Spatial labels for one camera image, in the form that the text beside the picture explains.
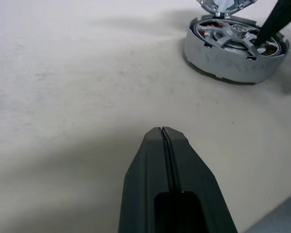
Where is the grey round motor housing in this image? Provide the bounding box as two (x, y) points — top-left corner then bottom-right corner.
(183, 14), (291, 85)

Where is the grey hinged housing lid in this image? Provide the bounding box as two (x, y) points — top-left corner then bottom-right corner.
(197, 0), (254, 19)

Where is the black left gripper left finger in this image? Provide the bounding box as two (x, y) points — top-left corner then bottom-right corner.
(118, 126), (178, 233)

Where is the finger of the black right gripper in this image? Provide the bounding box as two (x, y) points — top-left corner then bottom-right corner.
(254, 0), (291, 47)

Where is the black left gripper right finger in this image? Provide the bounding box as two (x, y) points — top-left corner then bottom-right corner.
(162, 127), (239, 233)

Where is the silver spoked rotor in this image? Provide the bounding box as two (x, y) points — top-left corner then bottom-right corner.
(195, 19), (282, 58)

